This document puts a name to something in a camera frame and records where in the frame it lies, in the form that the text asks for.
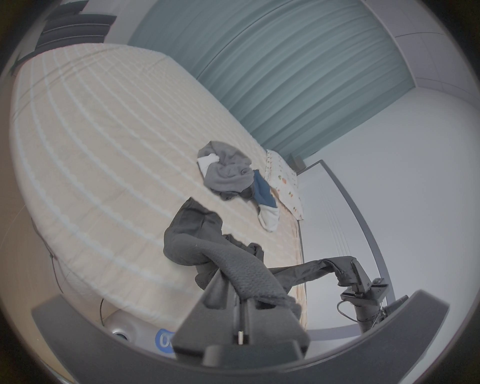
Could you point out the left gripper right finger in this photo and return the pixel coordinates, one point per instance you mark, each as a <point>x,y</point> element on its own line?
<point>273,330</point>

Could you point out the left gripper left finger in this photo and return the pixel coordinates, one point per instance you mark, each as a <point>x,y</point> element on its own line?
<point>210,322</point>

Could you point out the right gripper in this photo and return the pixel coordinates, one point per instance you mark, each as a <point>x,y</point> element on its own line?
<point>363,297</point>

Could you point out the black T-shirt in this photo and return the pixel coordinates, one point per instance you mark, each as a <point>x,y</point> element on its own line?
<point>247,266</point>

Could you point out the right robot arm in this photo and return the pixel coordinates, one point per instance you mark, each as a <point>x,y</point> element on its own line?
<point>369,318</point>

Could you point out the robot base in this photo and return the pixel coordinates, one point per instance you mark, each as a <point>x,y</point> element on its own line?
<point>138,330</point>

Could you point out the pile of clothes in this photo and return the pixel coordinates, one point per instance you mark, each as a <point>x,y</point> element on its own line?
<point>228,172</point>

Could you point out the bed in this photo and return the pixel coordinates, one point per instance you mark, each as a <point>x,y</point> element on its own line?
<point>112,150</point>

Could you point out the white printed pillow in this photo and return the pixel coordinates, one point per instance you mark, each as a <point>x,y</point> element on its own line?
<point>285,183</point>

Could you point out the grey bedside table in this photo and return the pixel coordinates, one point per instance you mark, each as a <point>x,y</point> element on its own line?
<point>299,162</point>

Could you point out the blue-green curtain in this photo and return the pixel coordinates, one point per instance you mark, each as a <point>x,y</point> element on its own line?
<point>300,75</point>

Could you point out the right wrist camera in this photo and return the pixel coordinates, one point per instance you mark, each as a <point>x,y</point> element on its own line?
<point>379,282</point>

